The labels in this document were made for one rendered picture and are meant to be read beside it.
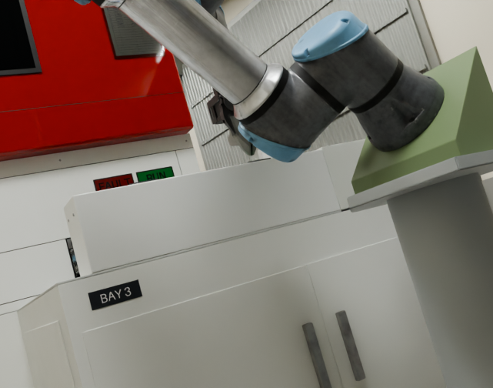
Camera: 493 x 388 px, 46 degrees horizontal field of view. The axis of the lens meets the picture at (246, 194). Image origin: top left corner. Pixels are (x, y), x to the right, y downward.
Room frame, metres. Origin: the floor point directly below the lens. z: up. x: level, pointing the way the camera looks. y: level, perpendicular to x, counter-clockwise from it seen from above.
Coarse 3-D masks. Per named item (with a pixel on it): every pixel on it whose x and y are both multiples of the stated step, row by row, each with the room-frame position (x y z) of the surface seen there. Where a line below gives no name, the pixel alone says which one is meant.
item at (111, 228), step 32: (320, 160) 1.26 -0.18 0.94; (96, 192) 1.02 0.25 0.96; (128, 192) 1.05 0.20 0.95; (160, 192) 1.08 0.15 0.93; (192, 192) 1.11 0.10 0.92; (224, 192) 1.14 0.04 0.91; (256, 192) 1.17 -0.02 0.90; (288, 192) 1.21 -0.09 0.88; (320, 192) 1.25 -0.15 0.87; (96, 224) 1.01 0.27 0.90; (128, 224) 1.04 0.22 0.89; (160, 224) 1.07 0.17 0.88; (192, 224) 1.10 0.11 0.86; (224, 224) 1.13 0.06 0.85; (256, 224) 1.16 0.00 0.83; (96, 256) 1.00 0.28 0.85; (128, 256) 1.03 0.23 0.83
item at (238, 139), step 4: (232, 116) 1.21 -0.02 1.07; (232, 120) 1.21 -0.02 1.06; (236, 120) 1.22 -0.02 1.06; (236, 124) 1.22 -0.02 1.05; (236, 128) 1.22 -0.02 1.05; (236, 132) 1.21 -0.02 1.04; (228, 136) 1.26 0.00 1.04; (232, 136) 1.24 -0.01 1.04; (236, 136) 1.22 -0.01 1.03; (240, 136) 1.22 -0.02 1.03; (228, 140) 1.26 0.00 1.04; (232, 140) 1.25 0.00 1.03; (236, 140) 1.22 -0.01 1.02; (240, 140) 1.22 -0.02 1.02; (244, 140) 1.22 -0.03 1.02; (232, 144) 1.25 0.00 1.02; (236, 144) 1.24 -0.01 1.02; (240, 144) 1.22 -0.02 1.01; (244, 144) 1.22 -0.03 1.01; (248, 144) 1.22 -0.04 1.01; (244, 148) 1.23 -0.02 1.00; (248, 148) 1.23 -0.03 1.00; (248, 152) 1.23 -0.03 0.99
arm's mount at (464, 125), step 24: (432, 72) 1.04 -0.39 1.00; (456, 72) 0.98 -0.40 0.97; (480, 72) 0.96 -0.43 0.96; (456, 96) 0.94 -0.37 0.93; (480, 96) 0.95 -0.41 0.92; (456, 120) 0.90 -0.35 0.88; (480, 120) 0.93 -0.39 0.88; (408, 144) 0.97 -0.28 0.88; (432, 144) 0.92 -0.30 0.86; (456, 144) 0.88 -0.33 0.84; (480, 144) 0.92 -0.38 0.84; (360, 168) 1.05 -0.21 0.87; (384, 168) 0.99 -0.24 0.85; (408, 168) 0.95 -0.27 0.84
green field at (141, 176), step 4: (168, 168) 1.76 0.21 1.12; (140, 172) 1.72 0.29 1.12; (144, 172) 1.72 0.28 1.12; (148, 172) 1.73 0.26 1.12; (152, 172) 1.73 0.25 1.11; (156, 172) 1.74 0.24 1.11; (160, 172) 1.75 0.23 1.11; (164, 172) 1.75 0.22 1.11; (168, 172) 1.76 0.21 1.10; (140, 176) 1.71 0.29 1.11; (144, 176) 1.72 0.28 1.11; (148, 176) 1.73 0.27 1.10; (152, 176) 1.73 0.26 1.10; (156, 176) 1.74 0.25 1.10; (160, 176) 1.74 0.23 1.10; (164, 176) 1.75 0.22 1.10; (168, 176) 1.76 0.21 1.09; (172, 176) 1.76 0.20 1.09; (140, 180) 1.71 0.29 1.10; (144, 180) 1.72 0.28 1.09
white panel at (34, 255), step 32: (32, 160) 1.57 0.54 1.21; (64, 160) 1.62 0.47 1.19; (96, 160) 1.66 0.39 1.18; (128, 160) 1.71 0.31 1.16; (160, 160) 1.75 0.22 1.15; (192, 160) 1.81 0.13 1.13; (0, 192) 1.52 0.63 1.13; (32, 192) 1.56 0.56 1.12; (64, 192) 1.60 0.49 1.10; (0, 224) 1.52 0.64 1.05; (32, 224) 1.55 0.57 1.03; (64, 224) 1.59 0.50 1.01; (0, 256) 1.51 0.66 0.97; (32, 256) 1.54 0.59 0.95; (64, 256) 1.58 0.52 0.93; (0, 288) 1.50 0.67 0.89; (32, 288) 1.54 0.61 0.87
